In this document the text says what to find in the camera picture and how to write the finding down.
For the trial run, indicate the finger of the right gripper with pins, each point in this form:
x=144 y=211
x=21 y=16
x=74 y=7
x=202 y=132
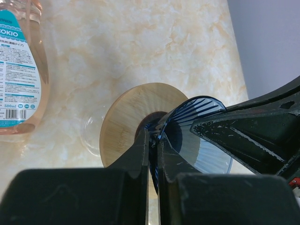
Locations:
x=264 y=103

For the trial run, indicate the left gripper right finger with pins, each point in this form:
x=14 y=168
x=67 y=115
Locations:
x=188 y=197

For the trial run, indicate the blue glass dripper cone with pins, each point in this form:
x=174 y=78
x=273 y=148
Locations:
x=176 y=125

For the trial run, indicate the pink detergent bottle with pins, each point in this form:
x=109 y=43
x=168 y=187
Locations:
x=24 y=76

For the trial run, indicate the clear glass carafe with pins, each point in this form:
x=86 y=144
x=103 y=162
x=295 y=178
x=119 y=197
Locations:
x=91 y=127

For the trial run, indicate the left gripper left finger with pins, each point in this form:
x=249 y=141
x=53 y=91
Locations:
x=116 y=195

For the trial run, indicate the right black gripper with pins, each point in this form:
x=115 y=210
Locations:
x=264 y=144

